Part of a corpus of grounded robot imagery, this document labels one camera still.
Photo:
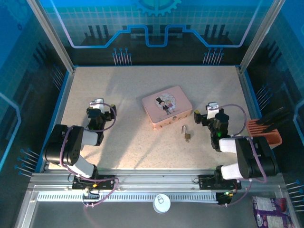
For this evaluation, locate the aluminium front rail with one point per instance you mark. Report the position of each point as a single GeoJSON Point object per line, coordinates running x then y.
{"type": "Point", "coordinates": [154, 177]}

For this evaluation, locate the white tin can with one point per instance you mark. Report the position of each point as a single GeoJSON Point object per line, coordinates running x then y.
{"type": "Point", "coordinates": [161, 203]}

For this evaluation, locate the purple snack bag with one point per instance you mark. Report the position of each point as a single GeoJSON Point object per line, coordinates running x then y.
{"type": "Point", "coordinates": [268, 213]}

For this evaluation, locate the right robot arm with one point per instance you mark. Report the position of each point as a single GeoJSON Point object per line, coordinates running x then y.
{"type": "Point", "coordinates": [249, 156]}

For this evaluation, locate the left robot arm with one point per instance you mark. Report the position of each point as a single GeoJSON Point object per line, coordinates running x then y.
{"type": "Point", "coordinates": [64, 147]}

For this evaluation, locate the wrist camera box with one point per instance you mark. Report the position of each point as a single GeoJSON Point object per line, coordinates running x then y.
{"type": "Point", "coordinates": [97, 104]}
{"type": "Point", "coordinates": [212, 109]}

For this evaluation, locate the beige and orange knife block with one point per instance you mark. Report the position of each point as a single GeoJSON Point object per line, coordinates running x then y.
{"type": "Point", "coordinates": [273, 140]}

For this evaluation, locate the brass padlock with steel shackle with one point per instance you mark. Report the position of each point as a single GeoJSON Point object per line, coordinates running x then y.
{"type": "Point", "coordinates": [187, 135]}

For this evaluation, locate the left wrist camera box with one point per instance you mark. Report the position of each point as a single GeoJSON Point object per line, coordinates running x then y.
{"type": "Point", "coordinates": [97, 104]}

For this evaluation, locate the aluminium frame post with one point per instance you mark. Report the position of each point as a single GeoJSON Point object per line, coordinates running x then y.
{"type": "Point", "coordinates": [261, 35]}
{"type": "Point", "coordinates": [50, 35]}

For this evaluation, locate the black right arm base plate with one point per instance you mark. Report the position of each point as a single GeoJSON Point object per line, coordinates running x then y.
{"type": "Point", "coordinates": [206, 181]}

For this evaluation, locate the pink wedding print tin box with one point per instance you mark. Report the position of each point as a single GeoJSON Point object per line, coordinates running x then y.
{"type": "Point", "coordinates": [180, 104]}

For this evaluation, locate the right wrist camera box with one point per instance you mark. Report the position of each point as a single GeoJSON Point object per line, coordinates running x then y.
{"type": "Point", "coordinates": [212, 109]}

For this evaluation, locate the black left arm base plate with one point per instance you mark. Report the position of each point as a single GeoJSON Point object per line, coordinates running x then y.
{"type": "Point", "coordinates": [107, 183]}

